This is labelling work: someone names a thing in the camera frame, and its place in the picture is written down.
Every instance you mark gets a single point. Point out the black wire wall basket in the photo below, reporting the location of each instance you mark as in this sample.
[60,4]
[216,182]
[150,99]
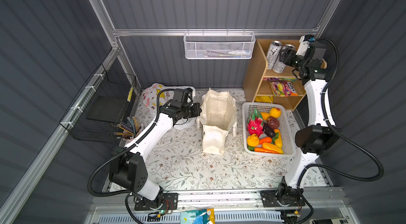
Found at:
[105,101]

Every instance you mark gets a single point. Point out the white plastic grocery bag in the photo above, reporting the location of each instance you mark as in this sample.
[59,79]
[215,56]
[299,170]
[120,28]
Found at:
[146,110]

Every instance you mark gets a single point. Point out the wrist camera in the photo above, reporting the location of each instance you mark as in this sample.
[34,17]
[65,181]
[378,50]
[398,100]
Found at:
[183,97]
[304,44]

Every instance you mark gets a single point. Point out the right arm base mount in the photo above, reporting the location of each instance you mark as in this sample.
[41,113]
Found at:
[274,198]

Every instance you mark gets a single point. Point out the white wire wall basket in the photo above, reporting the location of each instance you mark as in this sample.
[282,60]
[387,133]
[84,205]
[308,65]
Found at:
[219,45]

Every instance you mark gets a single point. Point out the yellow peach toy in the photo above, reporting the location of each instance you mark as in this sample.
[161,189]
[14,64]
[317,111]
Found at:
[275,112]

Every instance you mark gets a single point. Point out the yellow snack packet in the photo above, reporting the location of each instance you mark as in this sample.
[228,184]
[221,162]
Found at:
[265,99]

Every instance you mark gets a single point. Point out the yellow bell pepper toy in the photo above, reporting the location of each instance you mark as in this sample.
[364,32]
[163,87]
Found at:
[253,141]

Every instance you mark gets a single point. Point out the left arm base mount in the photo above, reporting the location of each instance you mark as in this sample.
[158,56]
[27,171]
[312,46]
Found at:
[164,201]

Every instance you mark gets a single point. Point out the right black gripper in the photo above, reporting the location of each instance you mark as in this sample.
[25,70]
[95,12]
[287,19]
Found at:
[287,55]

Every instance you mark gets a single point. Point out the colourful fruit candy bag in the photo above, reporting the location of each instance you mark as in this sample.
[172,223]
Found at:
[283,89]

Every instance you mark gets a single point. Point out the wooden shelf unit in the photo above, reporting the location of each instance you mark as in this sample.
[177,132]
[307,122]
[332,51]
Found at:
[255,85]

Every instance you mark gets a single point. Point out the floral table mat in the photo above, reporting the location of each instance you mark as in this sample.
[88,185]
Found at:
[177,161]

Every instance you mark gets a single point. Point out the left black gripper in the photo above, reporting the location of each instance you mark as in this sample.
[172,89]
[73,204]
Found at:
[197,110]

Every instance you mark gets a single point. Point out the dark purple eggplant toy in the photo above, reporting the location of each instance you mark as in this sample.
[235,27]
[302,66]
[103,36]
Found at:
[268,131]

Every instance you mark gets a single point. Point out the dark red plum toy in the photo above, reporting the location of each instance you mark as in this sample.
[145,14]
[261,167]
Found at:
[273,122]

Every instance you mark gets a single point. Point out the pink dragon fruit toy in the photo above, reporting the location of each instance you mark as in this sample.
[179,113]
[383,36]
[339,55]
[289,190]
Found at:
[255,123]

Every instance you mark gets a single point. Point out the white plastic fruit basket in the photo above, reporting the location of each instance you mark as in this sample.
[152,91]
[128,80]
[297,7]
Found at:
[288,142]

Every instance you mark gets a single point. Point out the orange carrot toy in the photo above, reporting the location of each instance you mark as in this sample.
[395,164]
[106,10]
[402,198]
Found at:
[261,150]

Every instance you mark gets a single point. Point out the silver drink can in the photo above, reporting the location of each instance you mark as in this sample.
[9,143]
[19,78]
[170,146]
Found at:
[280,66]
[272,53]

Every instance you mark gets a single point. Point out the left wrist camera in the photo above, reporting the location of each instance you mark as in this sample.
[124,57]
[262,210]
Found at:
[183,97]

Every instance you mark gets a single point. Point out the cup of coloured pencils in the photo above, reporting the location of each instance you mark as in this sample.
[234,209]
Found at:
[128,128]

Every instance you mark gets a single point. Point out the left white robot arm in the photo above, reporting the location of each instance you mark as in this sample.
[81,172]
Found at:
[127,166]

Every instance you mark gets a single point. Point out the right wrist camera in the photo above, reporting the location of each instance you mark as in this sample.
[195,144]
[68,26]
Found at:
[304,44]

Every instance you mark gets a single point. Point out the yellow corn toy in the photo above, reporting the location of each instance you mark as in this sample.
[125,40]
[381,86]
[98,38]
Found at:
[272,147]

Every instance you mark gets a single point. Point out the teal printed booklet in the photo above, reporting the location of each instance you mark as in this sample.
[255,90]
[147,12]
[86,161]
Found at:
[201,216]

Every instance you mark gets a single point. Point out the cream canvas tote bag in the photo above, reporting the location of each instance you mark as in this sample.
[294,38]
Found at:
[218,119]

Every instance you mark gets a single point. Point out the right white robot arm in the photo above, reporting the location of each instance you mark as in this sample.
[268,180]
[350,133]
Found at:
[321,132]

